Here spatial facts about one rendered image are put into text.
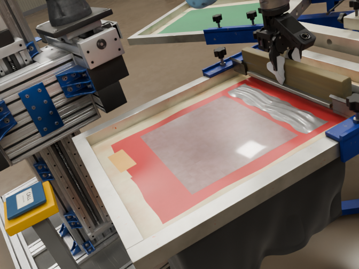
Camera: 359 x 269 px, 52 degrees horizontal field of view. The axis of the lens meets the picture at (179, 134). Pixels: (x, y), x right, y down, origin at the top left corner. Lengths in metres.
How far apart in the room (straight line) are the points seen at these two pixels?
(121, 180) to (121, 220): 0.19
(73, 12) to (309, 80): 0.80
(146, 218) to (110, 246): 1.11
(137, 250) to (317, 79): 0.59
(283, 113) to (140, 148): 0.40
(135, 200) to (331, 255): 1.21
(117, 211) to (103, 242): 1.12
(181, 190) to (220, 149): 0.16
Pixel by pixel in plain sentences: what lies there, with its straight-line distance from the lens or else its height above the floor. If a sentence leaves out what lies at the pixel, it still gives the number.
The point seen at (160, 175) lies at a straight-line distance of 0.92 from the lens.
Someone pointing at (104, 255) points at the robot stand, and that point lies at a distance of 1.90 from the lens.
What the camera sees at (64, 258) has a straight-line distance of 1.17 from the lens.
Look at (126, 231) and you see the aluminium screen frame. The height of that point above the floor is 0.99.
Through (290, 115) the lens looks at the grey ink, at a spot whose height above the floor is 0.96.
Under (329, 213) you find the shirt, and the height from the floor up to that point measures 0.68.
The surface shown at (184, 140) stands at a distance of 1.02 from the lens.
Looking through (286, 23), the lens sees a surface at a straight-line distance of 1.00.
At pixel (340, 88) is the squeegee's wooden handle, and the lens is 0.94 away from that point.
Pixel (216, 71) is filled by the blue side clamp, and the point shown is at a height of 1.00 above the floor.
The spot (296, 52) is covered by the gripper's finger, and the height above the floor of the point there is 1.08.
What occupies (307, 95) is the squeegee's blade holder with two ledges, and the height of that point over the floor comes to 1.00.
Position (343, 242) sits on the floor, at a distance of 1.94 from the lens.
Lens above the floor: 1.49
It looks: 31 degrees down
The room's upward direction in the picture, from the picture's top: 18 degrees counter-clockwise
